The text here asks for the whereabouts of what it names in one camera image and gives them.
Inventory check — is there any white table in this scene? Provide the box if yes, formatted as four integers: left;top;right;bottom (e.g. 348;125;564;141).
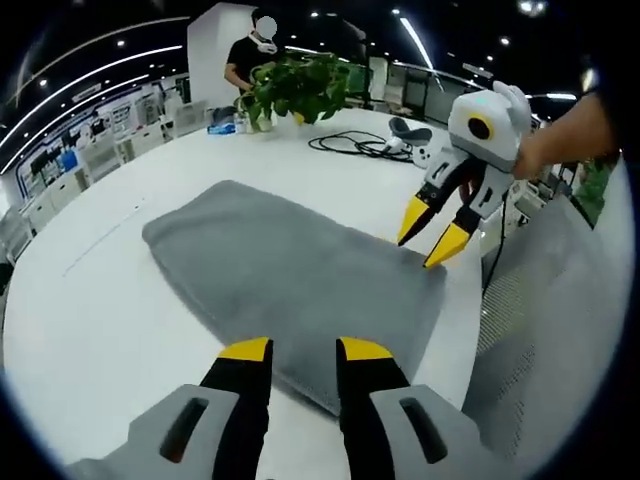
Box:
2;106;485;480

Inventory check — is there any grey towel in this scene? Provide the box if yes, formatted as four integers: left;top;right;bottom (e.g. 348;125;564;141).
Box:
141;178;450;417

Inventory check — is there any white headset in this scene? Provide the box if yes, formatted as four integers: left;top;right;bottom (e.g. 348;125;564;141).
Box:
388;115;434;152

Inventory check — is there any white hand controller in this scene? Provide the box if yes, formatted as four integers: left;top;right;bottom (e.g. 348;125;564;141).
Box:
413;144;437;170

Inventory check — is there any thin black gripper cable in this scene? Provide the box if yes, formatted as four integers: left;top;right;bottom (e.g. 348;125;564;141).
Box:
481;196;508;292

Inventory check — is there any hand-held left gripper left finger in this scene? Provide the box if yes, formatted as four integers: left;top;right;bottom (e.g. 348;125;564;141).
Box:
66;335;276;480

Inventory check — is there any grey mesh office chair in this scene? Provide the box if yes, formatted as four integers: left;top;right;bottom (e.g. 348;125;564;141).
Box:
473;193;630;457

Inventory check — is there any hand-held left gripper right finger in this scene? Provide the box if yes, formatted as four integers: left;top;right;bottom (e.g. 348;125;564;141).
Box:
334;335;507;480

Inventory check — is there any black coiled cable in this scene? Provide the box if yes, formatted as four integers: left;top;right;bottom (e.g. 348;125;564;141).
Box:
307;129;417;162

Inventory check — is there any large leafy potted plant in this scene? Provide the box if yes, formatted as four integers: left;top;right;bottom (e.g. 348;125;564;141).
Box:
233;51;352;135

